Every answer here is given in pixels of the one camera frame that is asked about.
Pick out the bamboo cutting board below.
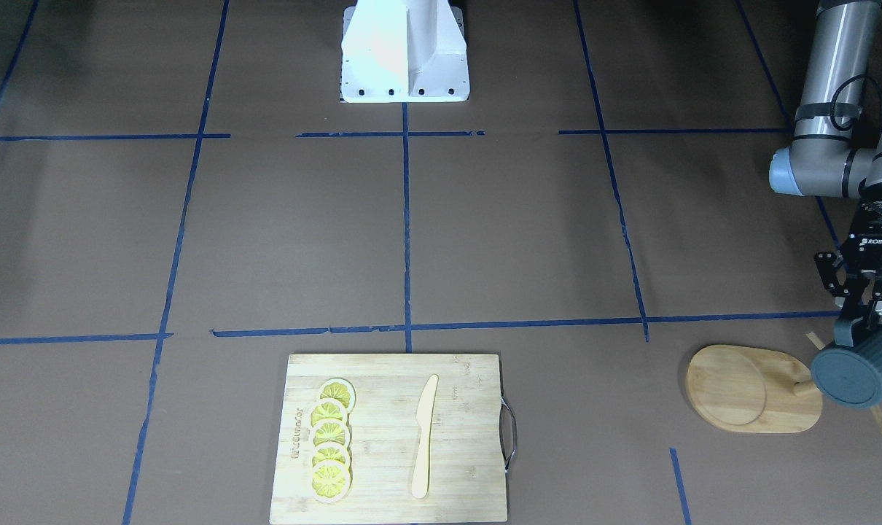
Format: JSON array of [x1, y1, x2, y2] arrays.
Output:
[[269, 354, 509, 524]]

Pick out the white pillar with base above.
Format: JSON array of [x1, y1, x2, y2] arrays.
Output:
[[339, 1, 471, 104]]

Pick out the dark teal mug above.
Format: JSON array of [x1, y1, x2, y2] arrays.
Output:
[[811, 323, 882, 409]]

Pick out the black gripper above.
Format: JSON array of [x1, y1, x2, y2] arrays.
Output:
[[813, 199, 882, 348]]

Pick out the wooden cup rack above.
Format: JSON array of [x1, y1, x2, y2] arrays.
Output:
[[684, 341, 882, 433]]

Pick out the yellow plastic knife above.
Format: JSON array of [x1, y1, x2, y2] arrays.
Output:
[[409, 373, 439, 499]]

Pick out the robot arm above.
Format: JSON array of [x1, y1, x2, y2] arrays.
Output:
[[768, 1, 882, 348]]

